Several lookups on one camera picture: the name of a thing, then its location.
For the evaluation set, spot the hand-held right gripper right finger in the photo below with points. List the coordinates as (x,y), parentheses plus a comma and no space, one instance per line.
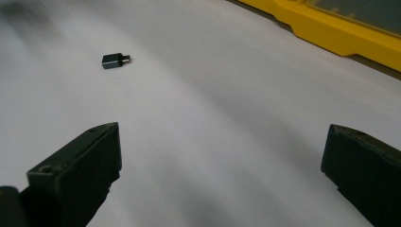
(365,170)

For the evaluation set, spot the yellow organizer case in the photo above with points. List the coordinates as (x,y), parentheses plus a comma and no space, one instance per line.
(340,34)

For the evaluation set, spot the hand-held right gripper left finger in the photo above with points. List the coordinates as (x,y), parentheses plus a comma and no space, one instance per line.
(78,176)

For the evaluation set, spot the small black adapter plug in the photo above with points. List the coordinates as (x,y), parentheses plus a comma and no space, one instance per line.
(112,61)

